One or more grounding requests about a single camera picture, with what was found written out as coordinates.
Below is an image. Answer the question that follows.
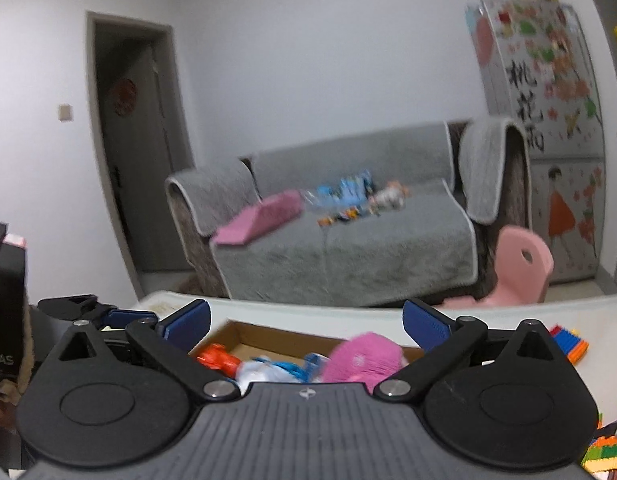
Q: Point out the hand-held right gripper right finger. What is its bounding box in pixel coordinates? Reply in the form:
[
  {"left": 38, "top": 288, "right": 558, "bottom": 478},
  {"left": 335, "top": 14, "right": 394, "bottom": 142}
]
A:
[{"left": 373, "top": 298, "right": 562, "bottom": 403}]

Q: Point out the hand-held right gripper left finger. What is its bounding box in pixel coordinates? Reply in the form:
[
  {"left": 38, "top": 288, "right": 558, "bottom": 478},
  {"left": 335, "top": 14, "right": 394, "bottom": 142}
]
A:
[{"left": 58, "top": 299, "right": 240, "bottom": 403}]

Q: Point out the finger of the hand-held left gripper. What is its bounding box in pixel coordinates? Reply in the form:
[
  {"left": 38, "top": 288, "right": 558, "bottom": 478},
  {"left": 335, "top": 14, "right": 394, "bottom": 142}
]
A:
[{"left": 37, "top": 295, "right": 159, "bottom": 333}]

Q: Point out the brown cardboard box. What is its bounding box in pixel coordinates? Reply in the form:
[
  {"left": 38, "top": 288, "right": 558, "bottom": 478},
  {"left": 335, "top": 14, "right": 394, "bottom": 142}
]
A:
[{"left": 191, "top": 320, "right": 425, "bottom": 396}]

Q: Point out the hot pink fluffy sock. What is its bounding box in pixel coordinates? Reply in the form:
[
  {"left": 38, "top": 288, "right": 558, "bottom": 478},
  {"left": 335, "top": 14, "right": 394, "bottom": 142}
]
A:
[{"left": 321, "top": 331, "right": 412, "bottom": 395}]

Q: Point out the blue striped sock bundle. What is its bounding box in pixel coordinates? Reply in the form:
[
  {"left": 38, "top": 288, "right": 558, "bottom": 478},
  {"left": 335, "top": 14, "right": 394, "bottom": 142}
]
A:
[{"left": 302, "top": 352, "right": 335, "bottom": 383}]

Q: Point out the white desktop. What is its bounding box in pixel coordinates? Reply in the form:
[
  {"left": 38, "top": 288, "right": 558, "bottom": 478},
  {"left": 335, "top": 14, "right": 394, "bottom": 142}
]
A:
[{"left": 101, "top": 290, "right": 617, "bottom": 480}]

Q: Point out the orange mesh bundle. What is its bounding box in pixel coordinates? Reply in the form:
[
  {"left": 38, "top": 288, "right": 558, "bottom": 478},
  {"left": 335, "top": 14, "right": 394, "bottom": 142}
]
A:
[{"left": 196, "top": 344, "right": 239, "bottom": 378}]

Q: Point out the grey sofa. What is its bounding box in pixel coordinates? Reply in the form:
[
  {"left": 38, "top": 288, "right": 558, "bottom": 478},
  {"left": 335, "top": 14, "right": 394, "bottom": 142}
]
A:
[{"left": 164, "top": 119, "right": 533, "bottom": 308}]

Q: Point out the white blue sock bundle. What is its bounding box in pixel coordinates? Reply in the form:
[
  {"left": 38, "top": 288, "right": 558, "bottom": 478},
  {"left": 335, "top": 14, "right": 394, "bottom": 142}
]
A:
[{"left": 236, "top": 355, "right": 309, "bottom": 395}]

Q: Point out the pink plastic chair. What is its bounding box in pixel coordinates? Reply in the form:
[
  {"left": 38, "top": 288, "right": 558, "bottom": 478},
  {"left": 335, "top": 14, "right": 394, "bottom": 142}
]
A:
[{"left": 433, "top": 226, "right": 554, "bottom": 309}]

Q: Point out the dark wooden door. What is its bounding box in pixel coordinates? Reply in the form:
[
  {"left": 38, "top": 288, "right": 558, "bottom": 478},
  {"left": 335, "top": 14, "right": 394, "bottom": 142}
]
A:
[{"left": 86, "top": 10, "right": 196, "bottom": 273}]

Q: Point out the white pink toy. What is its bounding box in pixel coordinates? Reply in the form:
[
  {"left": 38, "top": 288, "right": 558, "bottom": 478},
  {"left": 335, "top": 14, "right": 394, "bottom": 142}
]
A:
[{"left": 371, "top": 181, "right": 412, "bottom": 211}]

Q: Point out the pink cushion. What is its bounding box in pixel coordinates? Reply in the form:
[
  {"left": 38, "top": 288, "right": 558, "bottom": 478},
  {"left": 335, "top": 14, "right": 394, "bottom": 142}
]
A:
[{"left": 212, "top": 190, "right": 304, "bottom": 247}]

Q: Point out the blue orange toy block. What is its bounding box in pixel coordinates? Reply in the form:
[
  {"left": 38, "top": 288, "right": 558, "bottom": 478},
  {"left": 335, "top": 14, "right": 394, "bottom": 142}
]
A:
[{"left": 549, "top": 325, "right": 589, "bottom": 365}]

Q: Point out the blue toy package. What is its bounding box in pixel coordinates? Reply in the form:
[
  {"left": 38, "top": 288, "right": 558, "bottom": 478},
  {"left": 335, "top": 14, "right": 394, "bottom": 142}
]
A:
[{"left": 303, "top": 171, "right": 375, "bottom": 211}]

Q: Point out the fridge with flower stickers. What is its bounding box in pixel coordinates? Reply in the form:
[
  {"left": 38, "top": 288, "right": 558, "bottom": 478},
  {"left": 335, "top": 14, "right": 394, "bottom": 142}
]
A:
[{"left": 466, "top": 0, "right": 607, "bottom": 286}]

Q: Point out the red door decoration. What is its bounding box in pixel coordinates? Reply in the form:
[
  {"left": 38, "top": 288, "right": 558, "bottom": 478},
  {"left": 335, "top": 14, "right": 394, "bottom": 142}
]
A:
[{"left": 110, "top": 80, "right": 138, "bottom": 117}]

